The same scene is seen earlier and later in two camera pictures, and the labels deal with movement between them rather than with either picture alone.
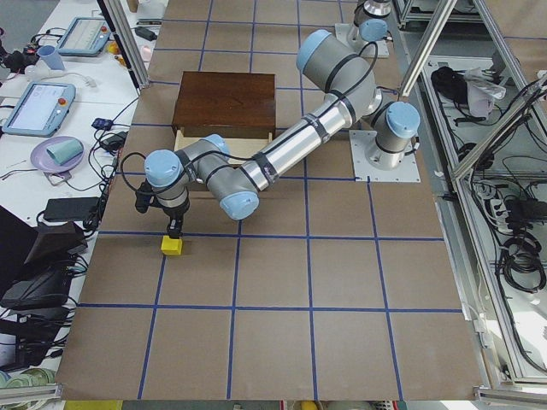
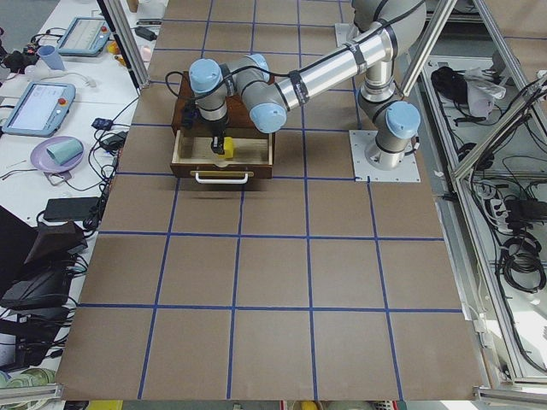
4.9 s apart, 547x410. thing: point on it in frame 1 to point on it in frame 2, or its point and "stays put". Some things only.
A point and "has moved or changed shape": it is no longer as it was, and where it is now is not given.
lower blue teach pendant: x=42 y=110 stays put
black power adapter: x=72 y=209 stays put
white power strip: x=501 y=213 stays put
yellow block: x=171 y=246 has moved or changed shape
